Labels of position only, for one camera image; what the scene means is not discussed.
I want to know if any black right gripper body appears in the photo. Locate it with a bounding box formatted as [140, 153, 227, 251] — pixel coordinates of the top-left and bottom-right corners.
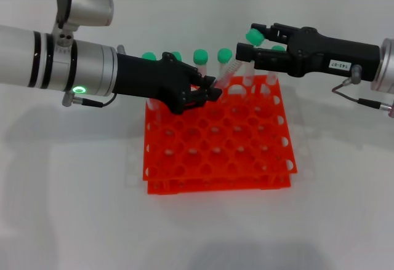
[287, 26, 381, 82]

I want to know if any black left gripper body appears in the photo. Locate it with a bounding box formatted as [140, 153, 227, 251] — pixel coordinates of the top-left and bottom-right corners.
[112, 51, 203, 116]

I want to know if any orange plastic test tube rack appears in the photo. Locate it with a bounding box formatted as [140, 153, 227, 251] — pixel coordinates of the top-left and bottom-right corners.
[142, 74, 299, 196]

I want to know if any right wrist cable with plugs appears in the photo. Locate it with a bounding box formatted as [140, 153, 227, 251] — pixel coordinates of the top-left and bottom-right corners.
[331, 64, 394, 113]

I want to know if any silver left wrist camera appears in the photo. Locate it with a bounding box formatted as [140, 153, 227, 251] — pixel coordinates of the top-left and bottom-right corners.
[50, 0, 115, 49]

